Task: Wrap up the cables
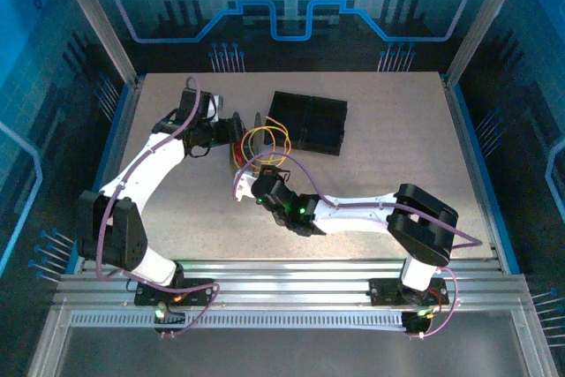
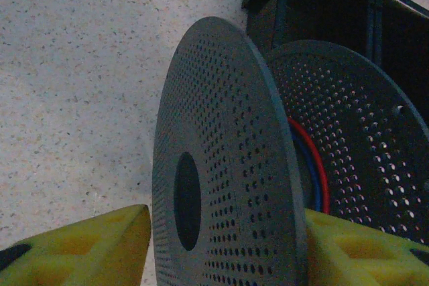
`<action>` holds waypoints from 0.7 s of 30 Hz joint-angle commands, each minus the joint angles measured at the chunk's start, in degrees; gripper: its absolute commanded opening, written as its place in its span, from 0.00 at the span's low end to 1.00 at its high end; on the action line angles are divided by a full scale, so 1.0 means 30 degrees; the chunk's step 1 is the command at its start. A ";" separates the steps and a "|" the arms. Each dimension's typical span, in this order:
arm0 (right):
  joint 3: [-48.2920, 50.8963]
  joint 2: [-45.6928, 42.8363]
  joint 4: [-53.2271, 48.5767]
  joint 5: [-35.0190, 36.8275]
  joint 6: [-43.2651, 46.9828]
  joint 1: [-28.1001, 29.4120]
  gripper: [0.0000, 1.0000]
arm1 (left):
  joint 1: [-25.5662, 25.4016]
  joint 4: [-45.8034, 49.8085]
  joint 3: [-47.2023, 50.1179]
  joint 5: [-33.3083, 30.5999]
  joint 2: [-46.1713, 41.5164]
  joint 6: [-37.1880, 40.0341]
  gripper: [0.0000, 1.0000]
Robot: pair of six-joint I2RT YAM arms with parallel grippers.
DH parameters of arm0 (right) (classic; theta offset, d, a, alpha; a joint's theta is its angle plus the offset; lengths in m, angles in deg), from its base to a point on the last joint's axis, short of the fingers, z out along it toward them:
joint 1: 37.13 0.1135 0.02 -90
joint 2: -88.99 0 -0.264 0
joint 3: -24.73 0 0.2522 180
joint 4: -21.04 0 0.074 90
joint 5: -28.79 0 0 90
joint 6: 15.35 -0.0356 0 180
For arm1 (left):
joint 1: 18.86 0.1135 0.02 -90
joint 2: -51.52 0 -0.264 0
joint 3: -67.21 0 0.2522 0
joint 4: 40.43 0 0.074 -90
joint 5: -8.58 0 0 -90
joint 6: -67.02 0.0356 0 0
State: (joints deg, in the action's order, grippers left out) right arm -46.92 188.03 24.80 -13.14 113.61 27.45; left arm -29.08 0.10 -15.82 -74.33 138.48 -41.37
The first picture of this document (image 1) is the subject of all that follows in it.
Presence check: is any grey perforated cable spool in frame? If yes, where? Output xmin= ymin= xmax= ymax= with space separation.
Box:
xmin=228 ymin=110 xmax=275 ymax=171

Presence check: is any red cable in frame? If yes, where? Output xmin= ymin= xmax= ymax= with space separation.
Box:
xmin=230 ymin=140 xmax=249 ymax=170

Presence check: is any yellow cable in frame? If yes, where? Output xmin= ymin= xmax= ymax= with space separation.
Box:
xmin=240 ymin=117 xmax=293 ymax=175

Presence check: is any black two-compartment tray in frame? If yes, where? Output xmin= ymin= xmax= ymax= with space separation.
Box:
xmin=264 ymin=90 xmax=349 ymax=157

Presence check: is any black controller board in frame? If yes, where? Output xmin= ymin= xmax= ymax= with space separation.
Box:
xmin=153 ymin=304 xmax=187 ymax=329
xmin=402 ymin=310 xmax=436 ymax=336

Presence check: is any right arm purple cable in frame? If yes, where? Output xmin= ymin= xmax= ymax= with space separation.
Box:
xmin=231 ymin=152 xmax=485 ymax=341

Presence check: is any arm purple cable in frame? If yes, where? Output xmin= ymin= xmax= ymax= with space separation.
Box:
xmin=231 ymin=152 xmax=485 ymax=341
xmin=95 ymin=76 xmax=221 ymax=338

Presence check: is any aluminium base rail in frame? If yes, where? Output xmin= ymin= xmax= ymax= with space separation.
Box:
xmin=52 ymin=257 xmax=531 ymax=314

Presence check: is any grey slotted cable duct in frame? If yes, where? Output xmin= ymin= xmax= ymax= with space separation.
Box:
xmin=70 ymin=310 xmax=410 ymax=332

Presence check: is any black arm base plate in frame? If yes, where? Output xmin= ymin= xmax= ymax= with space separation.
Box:
xmin=368 ymin=277 xmax=450 ymax=307
xmin=134 ymin=277 xmax=216 ymax=307

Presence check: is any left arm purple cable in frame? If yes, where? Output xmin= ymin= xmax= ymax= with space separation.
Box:
xmin=95 ymin=76 xmax=221 ymax=338

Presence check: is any aluminium frame post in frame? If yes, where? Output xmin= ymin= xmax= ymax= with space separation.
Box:
xmin=444 ymin=0 xmax=530 ymax=87
xmin=49 ymin=0 xmax=145 ymax=87

